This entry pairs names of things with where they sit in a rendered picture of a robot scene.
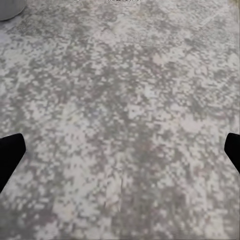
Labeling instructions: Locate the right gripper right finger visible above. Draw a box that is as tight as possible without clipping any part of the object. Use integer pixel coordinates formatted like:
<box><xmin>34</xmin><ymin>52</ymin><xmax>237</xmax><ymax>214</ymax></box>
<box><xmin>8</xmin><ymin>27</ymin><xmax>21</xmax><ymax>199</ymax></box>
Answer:
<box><xmin>224</xmin><ymin>133</ymin><xmax>240</xmax><ymax>173</ymax></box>

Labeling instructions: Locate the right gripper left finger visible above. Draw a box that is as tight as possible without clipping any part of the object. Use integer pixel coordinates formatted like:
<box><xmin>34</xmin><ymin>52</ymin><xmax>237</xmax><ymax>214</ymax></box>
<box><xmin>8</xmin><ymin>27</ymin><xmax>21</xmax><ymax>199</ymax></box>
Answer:
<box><xmin>0</xmin><ymin>133</ymin><xmax>26</xmax><ymax>193</ymax></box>

